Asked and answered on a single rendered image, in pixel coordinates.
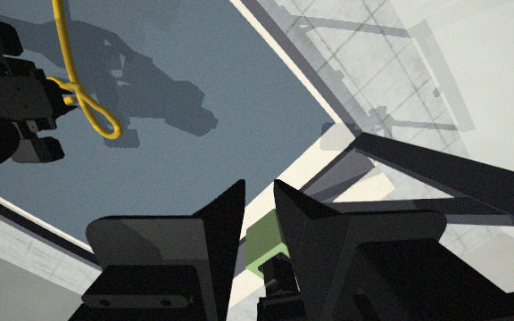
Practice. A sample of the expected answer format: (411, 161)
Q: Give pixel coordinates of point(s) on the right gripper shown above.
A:
(31, 148)

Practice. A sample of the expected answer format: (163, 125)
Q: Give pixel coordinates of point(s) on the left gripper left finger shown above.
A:
(209, 243)

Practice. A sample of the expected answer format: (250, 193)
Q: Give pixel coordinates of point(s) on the blue-grey mat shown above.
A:
(202, 98)

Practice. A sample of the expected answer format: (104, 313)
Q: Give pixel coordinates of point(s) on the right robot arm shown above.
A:
(24, 95)

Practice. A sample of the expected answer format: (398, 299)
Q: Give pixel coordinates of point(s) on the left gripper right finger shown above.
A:
(321, 244)

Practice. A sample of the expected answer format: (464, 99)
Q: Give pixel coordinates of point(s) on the yellow rope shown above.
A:
(75, 83)

